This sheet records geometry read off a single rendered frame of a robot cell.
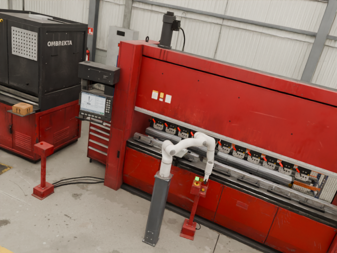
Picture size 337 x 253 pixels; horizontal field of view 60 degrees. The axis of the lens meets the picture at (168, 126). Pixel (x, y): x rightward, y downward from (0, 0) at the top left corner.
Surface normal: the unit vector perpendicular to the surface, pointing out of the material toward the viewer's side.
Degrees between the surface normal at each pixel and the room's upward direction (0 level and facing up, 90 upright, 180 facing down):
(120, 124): 90
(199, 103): 90
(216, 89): 90
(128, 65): 90
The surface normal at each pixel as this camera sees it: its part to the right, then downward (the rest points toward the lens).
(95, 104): -0.18, 0.34
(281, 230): -0.41, 0.28
